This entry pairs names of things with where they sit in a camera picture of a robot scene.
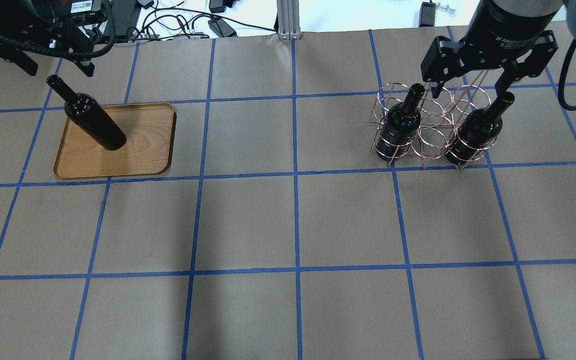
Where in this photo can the black power adapter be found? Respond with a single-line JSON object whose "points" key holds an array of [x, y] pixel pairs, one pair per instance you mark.
{"points": [[221, 28]]}

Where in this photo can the black gripper tray side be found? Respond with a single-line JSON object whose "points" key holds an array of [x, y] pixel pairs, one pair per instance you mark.
{"points": [[22, 59]]}

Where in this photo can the black gripper basket side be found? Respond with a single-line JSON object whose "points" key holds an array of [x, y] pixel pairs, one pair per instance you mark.
{"points": [[510, 25]]}

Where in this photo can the dark wine bottle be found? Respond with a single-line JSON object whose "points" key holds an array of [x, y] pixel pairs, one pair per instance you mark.
{"points": [[401, 124], [478, 131], [88, 115]]}

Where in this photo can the copper wire bottle basket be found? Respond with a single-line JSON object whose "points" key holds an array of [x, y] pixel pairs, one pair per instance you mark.
{"points": [[440, 120]]}

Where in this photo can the aluminium frame post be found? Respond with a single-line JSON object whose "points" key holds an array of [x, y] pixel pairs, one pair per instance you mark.
{"points": [[288, 18]]}

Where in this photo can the wooden tray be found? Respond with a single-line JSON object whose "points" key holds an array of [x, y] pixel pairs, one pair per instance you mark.
{"points": [[149, 129]]}

